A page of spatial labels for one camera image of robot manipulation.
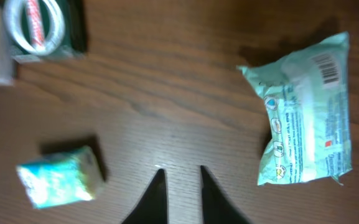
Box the green tissue pack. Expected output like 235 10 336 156
16 146 105 209

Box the mint green snack pouch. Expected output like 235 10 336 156
239 32 352 185

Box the round green white item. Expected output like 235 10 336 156
3 0 88 63

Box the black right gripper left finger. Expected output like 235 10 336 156
122 169 169 224

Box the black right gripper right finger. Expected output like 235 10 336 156
200 166 250 224

